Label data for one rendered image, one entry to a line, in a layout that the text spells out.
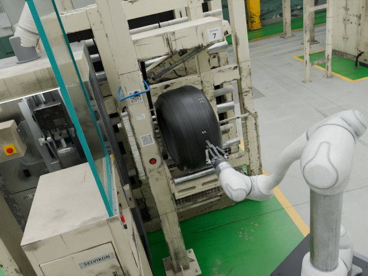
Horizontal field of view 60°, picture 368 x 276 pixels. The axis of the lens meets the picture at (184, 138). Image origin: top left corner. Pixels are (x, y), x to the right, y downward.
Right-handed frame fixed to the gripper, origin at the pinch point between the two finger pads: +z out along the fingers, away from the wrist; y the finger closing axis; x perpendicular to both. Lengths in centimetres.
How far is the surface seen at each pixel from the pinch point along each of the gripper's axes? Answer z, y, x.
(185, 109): 23.1, 4.9, -12.5
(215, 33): 63, -31, -39
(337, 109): 188, -246, 150
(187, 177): 18.1, 12.0, 34.4
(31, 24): 69, 76, -67
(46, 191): -4, 87, -4
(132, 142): 31, 40, 5
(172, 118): 22.0, 13.7, -10.1
